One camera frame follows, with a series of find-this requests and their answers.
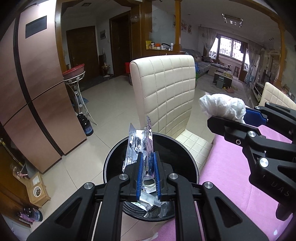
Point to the cream chair at left side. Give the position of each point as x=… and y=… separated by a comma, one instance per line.
x=164, y=89

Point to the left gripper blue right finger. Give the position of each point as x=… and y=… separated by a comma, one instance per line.
x=157, y=176

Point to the pink floral tablecloth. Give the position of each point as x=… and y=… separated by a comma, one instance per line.
x=224, y=205

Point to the white tissue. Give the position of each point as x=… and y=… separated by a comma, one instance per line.
x=223, y=106

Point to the cream chair far middle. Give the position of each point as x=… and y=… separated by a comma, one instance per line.
x=273, y=95

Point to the dark glass jar on floor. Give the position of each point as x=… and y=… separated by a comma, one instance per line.
x=86, y=125

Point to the ceiling light fixture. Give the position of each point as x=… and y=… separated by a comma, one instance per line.
x=228, y=19

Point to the rose gold refrigerator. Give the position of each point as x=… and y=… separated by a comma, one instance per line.
x=36, y=111

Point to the white metal basin stand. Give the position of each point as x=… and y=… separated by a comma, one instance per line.
x=73, y=83

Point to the cream chair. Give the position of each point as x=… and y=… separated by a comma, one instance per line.
x=273, y=95
x=164, y=89

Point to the grey sofa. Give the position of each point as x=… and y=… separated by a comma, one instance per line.
x=201, y=66

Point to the red basin on stand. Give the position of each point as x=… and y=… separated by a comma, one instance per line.
x=75, y=71

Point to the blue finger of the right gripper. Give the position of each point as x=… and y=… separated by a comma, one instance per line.
x=235, y=132
x=255, y=118

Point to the wooden pet feeder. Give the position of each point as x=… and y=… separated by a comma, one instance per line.
x=35, y=187

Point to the coffee table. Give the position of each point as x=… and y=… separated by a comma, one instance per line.
x=221, y=80

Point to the silver foil blister pack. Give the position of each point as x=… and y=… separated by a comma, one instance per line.
x=140, y=141

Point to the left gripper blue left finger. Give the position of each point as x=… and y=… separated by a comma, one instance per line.
x=140, y=162

